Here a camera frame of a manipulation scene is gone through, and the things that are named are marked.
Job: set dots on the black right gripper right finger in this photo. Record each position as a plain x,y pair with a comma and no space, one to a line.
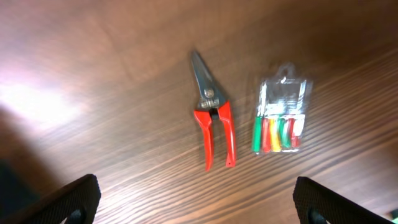
315,203

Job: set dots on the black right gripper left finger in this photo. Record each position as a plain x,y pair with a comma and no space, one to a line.
76,202

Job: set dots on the clear pack coloured screwdrivers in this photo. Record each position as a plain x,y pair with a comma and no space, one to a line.
281,112

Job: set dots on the red handled snips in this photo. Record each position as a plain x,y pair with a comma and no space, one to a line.
213,104

